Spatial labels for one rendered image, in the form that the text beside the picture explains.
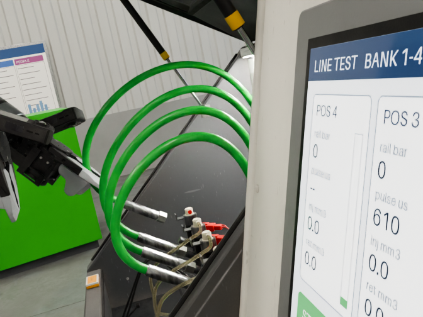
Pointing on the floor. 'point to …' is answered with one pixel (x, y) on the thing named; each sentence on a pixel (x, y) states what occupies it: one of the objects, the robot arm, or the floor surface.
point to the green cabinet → (47, 218)
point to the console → (269, 153)
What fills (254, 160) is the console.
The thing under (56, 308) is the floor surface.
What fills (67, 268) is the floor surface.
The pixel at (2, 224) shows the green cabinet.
